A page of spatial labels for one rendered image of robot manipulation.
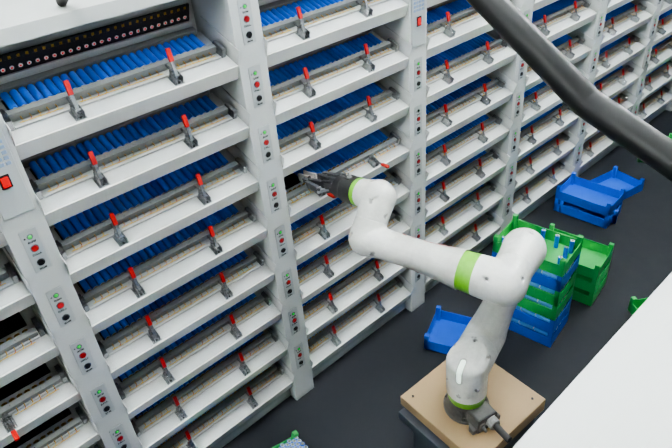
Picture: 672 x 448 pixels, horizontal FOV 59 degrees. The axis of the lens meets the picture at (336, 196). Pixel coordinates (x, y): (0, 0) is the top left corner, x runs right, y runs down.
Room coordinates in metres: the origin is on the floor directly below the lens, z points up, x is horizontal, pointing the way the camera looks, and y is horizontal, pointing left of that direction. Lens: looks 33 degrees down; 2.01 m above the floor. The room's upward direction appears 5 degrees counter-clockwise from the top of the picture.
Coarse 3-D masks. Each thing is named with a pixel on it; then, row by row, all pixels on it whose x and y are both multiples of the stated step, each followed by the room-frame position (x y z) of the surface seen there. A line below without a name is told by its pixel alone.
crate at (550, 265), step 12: (516, 216) 2.07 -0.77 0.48; (504, 228) 2.02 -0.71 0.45; (516, 228) 2.07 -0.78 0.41; (540, 228) 2.01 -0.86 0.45; (552, 240) 1.97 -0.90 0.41; (564, 240) 1.94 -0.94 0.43; (576, 240) 1.91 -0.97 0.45; (552, 252) 1.90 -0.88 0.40; (576, 252) 1.85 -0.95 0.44; (552, 264) 1.77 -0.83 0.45; (564, 264) 1.75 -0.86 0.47
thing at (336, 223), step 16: (384, 176) 2.07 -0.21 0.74; (400, 176) 2.07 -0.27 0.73; (400, 192) 2.02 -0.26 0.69; (320, 208) 1.88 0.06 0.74; (336, 208) 1.88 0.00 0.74; (352, 208) 1.90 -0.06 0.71; (304, 224) 1.80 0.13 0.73; (320, 224) 1.82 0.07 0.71; (336, 224) 1.82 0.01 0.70; (352, 224) 1.83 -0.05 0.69; (304, 240) 1.74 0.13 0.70; (320, 240) 1.74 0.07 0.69; (336, 240) 1.79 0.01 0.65; (304, 256) 1.68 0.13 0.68
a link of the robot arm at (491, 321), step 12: (528, 228) 1.35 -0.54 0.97; (504, 240) 1.33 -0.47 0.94; (516, 240) 1.30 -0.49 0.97; (528, 240) 1.29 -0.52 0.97; (540, 240) 1.30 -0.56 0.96; (504, 252) 1.26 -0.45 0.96; (516, 252) 1.25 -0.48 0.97; (528, 252) 1.25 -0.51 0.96; (540, 252) 1.27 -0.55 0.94; (540, 264) 1.27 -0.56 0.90; (480, 312) 1.36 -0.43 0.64; (492, 312) 1.32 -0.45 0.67; (504, 312) 1.31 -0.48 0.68; (468, 324) 1.40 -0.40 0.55; (480, 324) 1.35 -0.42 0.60; (492, 324) 1.32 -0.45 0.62; (504, 324) 1.32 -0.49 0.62; (492, 336) 1.32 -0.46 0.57; (504, 336) 1.33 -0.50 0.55
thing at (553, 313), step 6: (570, 288) 1.88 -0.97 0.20; (570, 294) 1.87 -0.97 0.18; (522, 300) 1.84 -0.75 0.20; (528, 300) 1.82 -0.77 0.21; (564, 300) 1.81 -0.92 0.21; (522, 306) 1.84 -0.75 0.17; (528, 306) 1.82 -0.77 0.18; (534, 306) 1.80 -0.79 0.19; (540, 306) 1.79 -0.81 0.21; (552, 306) 1.76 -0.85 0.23; (558, 306) 1.76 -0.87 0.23; (534, 312) 1.80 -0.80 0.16; (540, 312) 1.79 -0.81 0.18; (546, 312) 1.77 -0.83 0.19; (552, 312) 1.75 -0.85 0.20; (558, 312) 1.77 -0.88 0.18; (552, 318) 1.75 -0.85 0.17
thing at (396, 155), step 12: (384, 132) 2.12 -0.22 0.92; (396, 132) 2.08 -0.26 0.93; (408, 144) 2.04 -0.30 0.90; (384, 156) 1.98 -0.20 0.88; (396, 156) 1.99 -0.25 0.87; (360, 168) 1.91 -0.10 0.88; (372, 168) 1.91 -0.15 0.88; (384, 168) 1.95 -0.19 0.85; (312, 192) 1.77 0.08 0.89; (288, 204) 1.65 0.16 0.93; (300, 204) 1.71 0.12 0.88; (312, 204) 1.71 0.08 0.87; (324, 204) 1.76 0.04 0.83; (300, 216) 1.69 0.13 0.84
